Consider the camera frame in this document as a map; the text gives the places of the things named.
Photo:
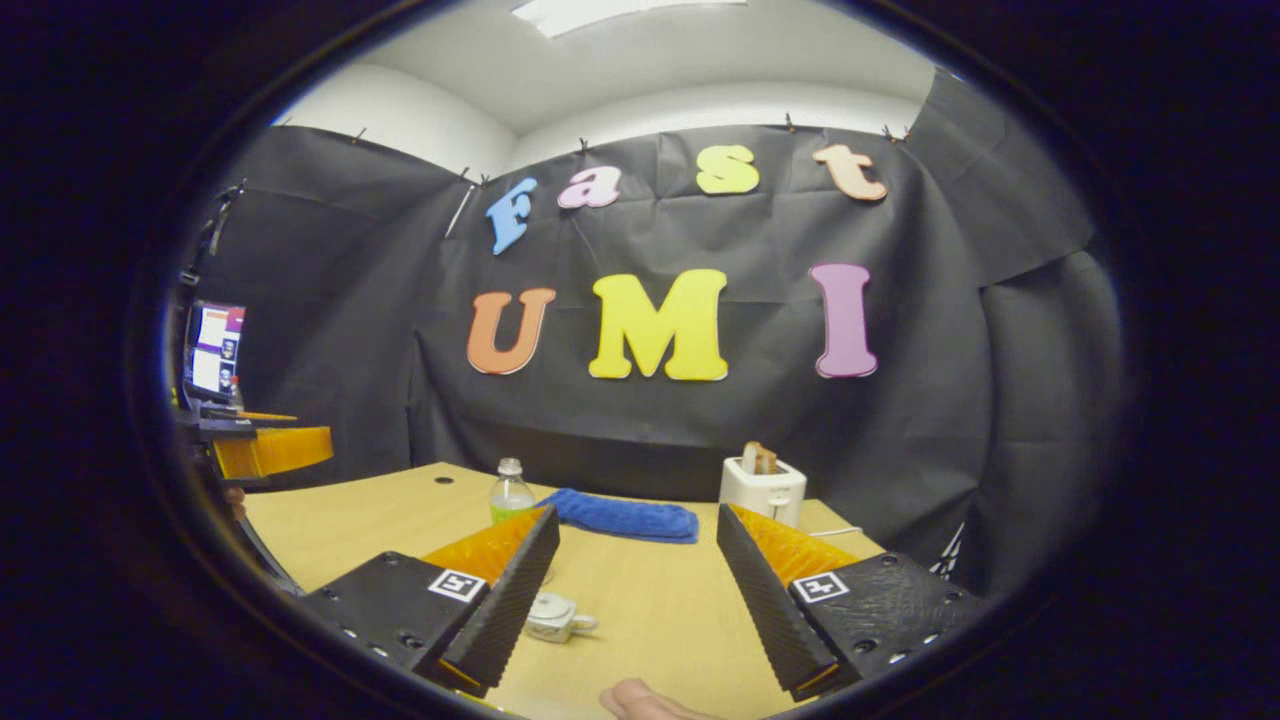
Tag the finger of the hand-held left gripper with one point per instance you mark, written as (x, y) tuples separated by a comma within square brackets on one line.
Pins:
[(275, 450), (240, 418)]

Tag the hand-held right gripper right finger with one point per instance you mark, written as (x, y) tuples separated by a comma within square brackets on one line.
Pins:
[(765, 600)]

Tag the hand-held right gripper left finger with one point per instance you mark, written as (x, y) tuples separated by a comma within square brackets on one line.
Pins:
[(510, 600)]

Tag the white teacup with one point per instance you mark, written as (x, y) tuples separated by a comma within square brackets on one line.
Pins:
[(555, 625)]

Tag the clear water bottle green label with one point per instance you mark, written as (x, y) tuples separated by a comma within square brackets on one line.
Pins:
[(511, 495)]

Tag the computer monitor screen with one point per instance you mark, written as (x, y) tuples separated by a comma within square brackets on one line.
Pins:
[(217, 350)]

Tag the white toaster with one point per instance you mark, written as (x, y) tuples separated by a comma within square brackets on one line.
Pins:
[(765, 490)]

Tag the brown toast slice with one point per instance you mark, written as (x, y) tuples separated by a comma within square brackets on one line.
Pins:
[(760, 458)]

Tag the blue folded towel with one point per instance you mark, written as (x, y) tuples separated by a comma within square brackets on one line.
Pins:
[(630, 518)]

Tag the thin white rod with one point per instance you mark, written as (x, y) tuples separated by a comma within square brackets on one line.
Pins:
[(460, 210)]

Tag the ceiling light panel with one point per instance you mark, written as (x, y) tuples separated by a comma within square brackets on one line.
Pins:
[(620, 14)]

